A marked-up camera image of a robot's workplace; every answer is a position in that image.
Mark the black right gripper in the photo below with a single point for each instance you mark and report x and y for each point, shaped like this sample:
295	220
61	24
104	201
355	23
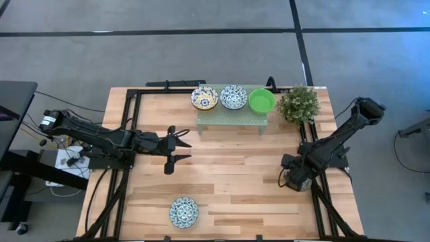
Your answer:
297	171

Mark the green perforated metal shelf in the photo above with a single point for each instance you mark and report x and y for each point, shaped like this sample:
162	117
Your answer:
231	117

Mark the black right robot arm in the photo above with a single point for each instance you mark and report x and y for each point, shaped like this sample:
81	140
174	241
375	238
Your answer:
336	148

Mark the white power strip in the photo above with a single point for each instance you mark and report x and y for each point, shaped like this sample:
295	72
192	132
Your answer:
75	166

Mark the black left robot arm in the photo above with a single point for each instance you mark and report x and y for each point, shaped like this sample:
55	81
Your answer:
94	134

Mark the green plastic mini bowl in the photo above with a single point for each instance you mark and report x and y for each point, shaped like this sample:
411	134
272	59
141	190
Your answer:
261	101

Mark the black desk leg frame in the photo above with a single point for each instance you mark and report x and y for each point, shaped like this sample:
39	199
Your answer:
40	168

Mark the black aluminium table frame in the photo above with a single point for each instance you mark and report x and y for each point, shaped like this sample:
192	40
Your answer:
131	92

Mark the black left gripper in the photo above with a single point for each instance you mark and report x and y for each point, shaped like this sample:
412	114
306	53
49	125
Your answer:
154	142

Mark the white adapter box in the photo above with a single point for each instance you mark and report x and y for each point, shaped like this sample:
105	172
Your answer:
51	183

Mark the black caster wheel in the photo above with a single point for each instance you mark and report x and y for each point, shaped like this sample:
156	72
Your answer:
21	229

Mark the grey chair base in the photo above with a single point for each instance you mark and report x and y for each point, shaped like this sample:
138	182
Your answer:
415	131

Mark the blue floral mini bowl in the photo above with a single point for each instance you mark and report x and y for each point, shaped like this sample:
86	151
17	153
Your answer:
183	212
234	97

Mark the small potted green plant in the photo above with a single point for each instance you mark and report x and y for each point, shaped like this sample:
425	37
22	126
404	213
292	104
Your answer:
298	105

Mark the black clamp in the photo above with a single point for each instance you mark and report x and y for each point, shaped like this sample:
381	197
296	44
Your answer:
271	83

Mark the black flat bar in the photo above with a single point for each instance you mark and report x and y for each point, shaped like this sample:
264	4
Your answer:
178	83

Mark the dark grey desk top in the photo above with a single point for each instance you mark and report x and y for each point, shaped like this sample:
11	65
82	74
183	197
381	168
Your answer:
15	107

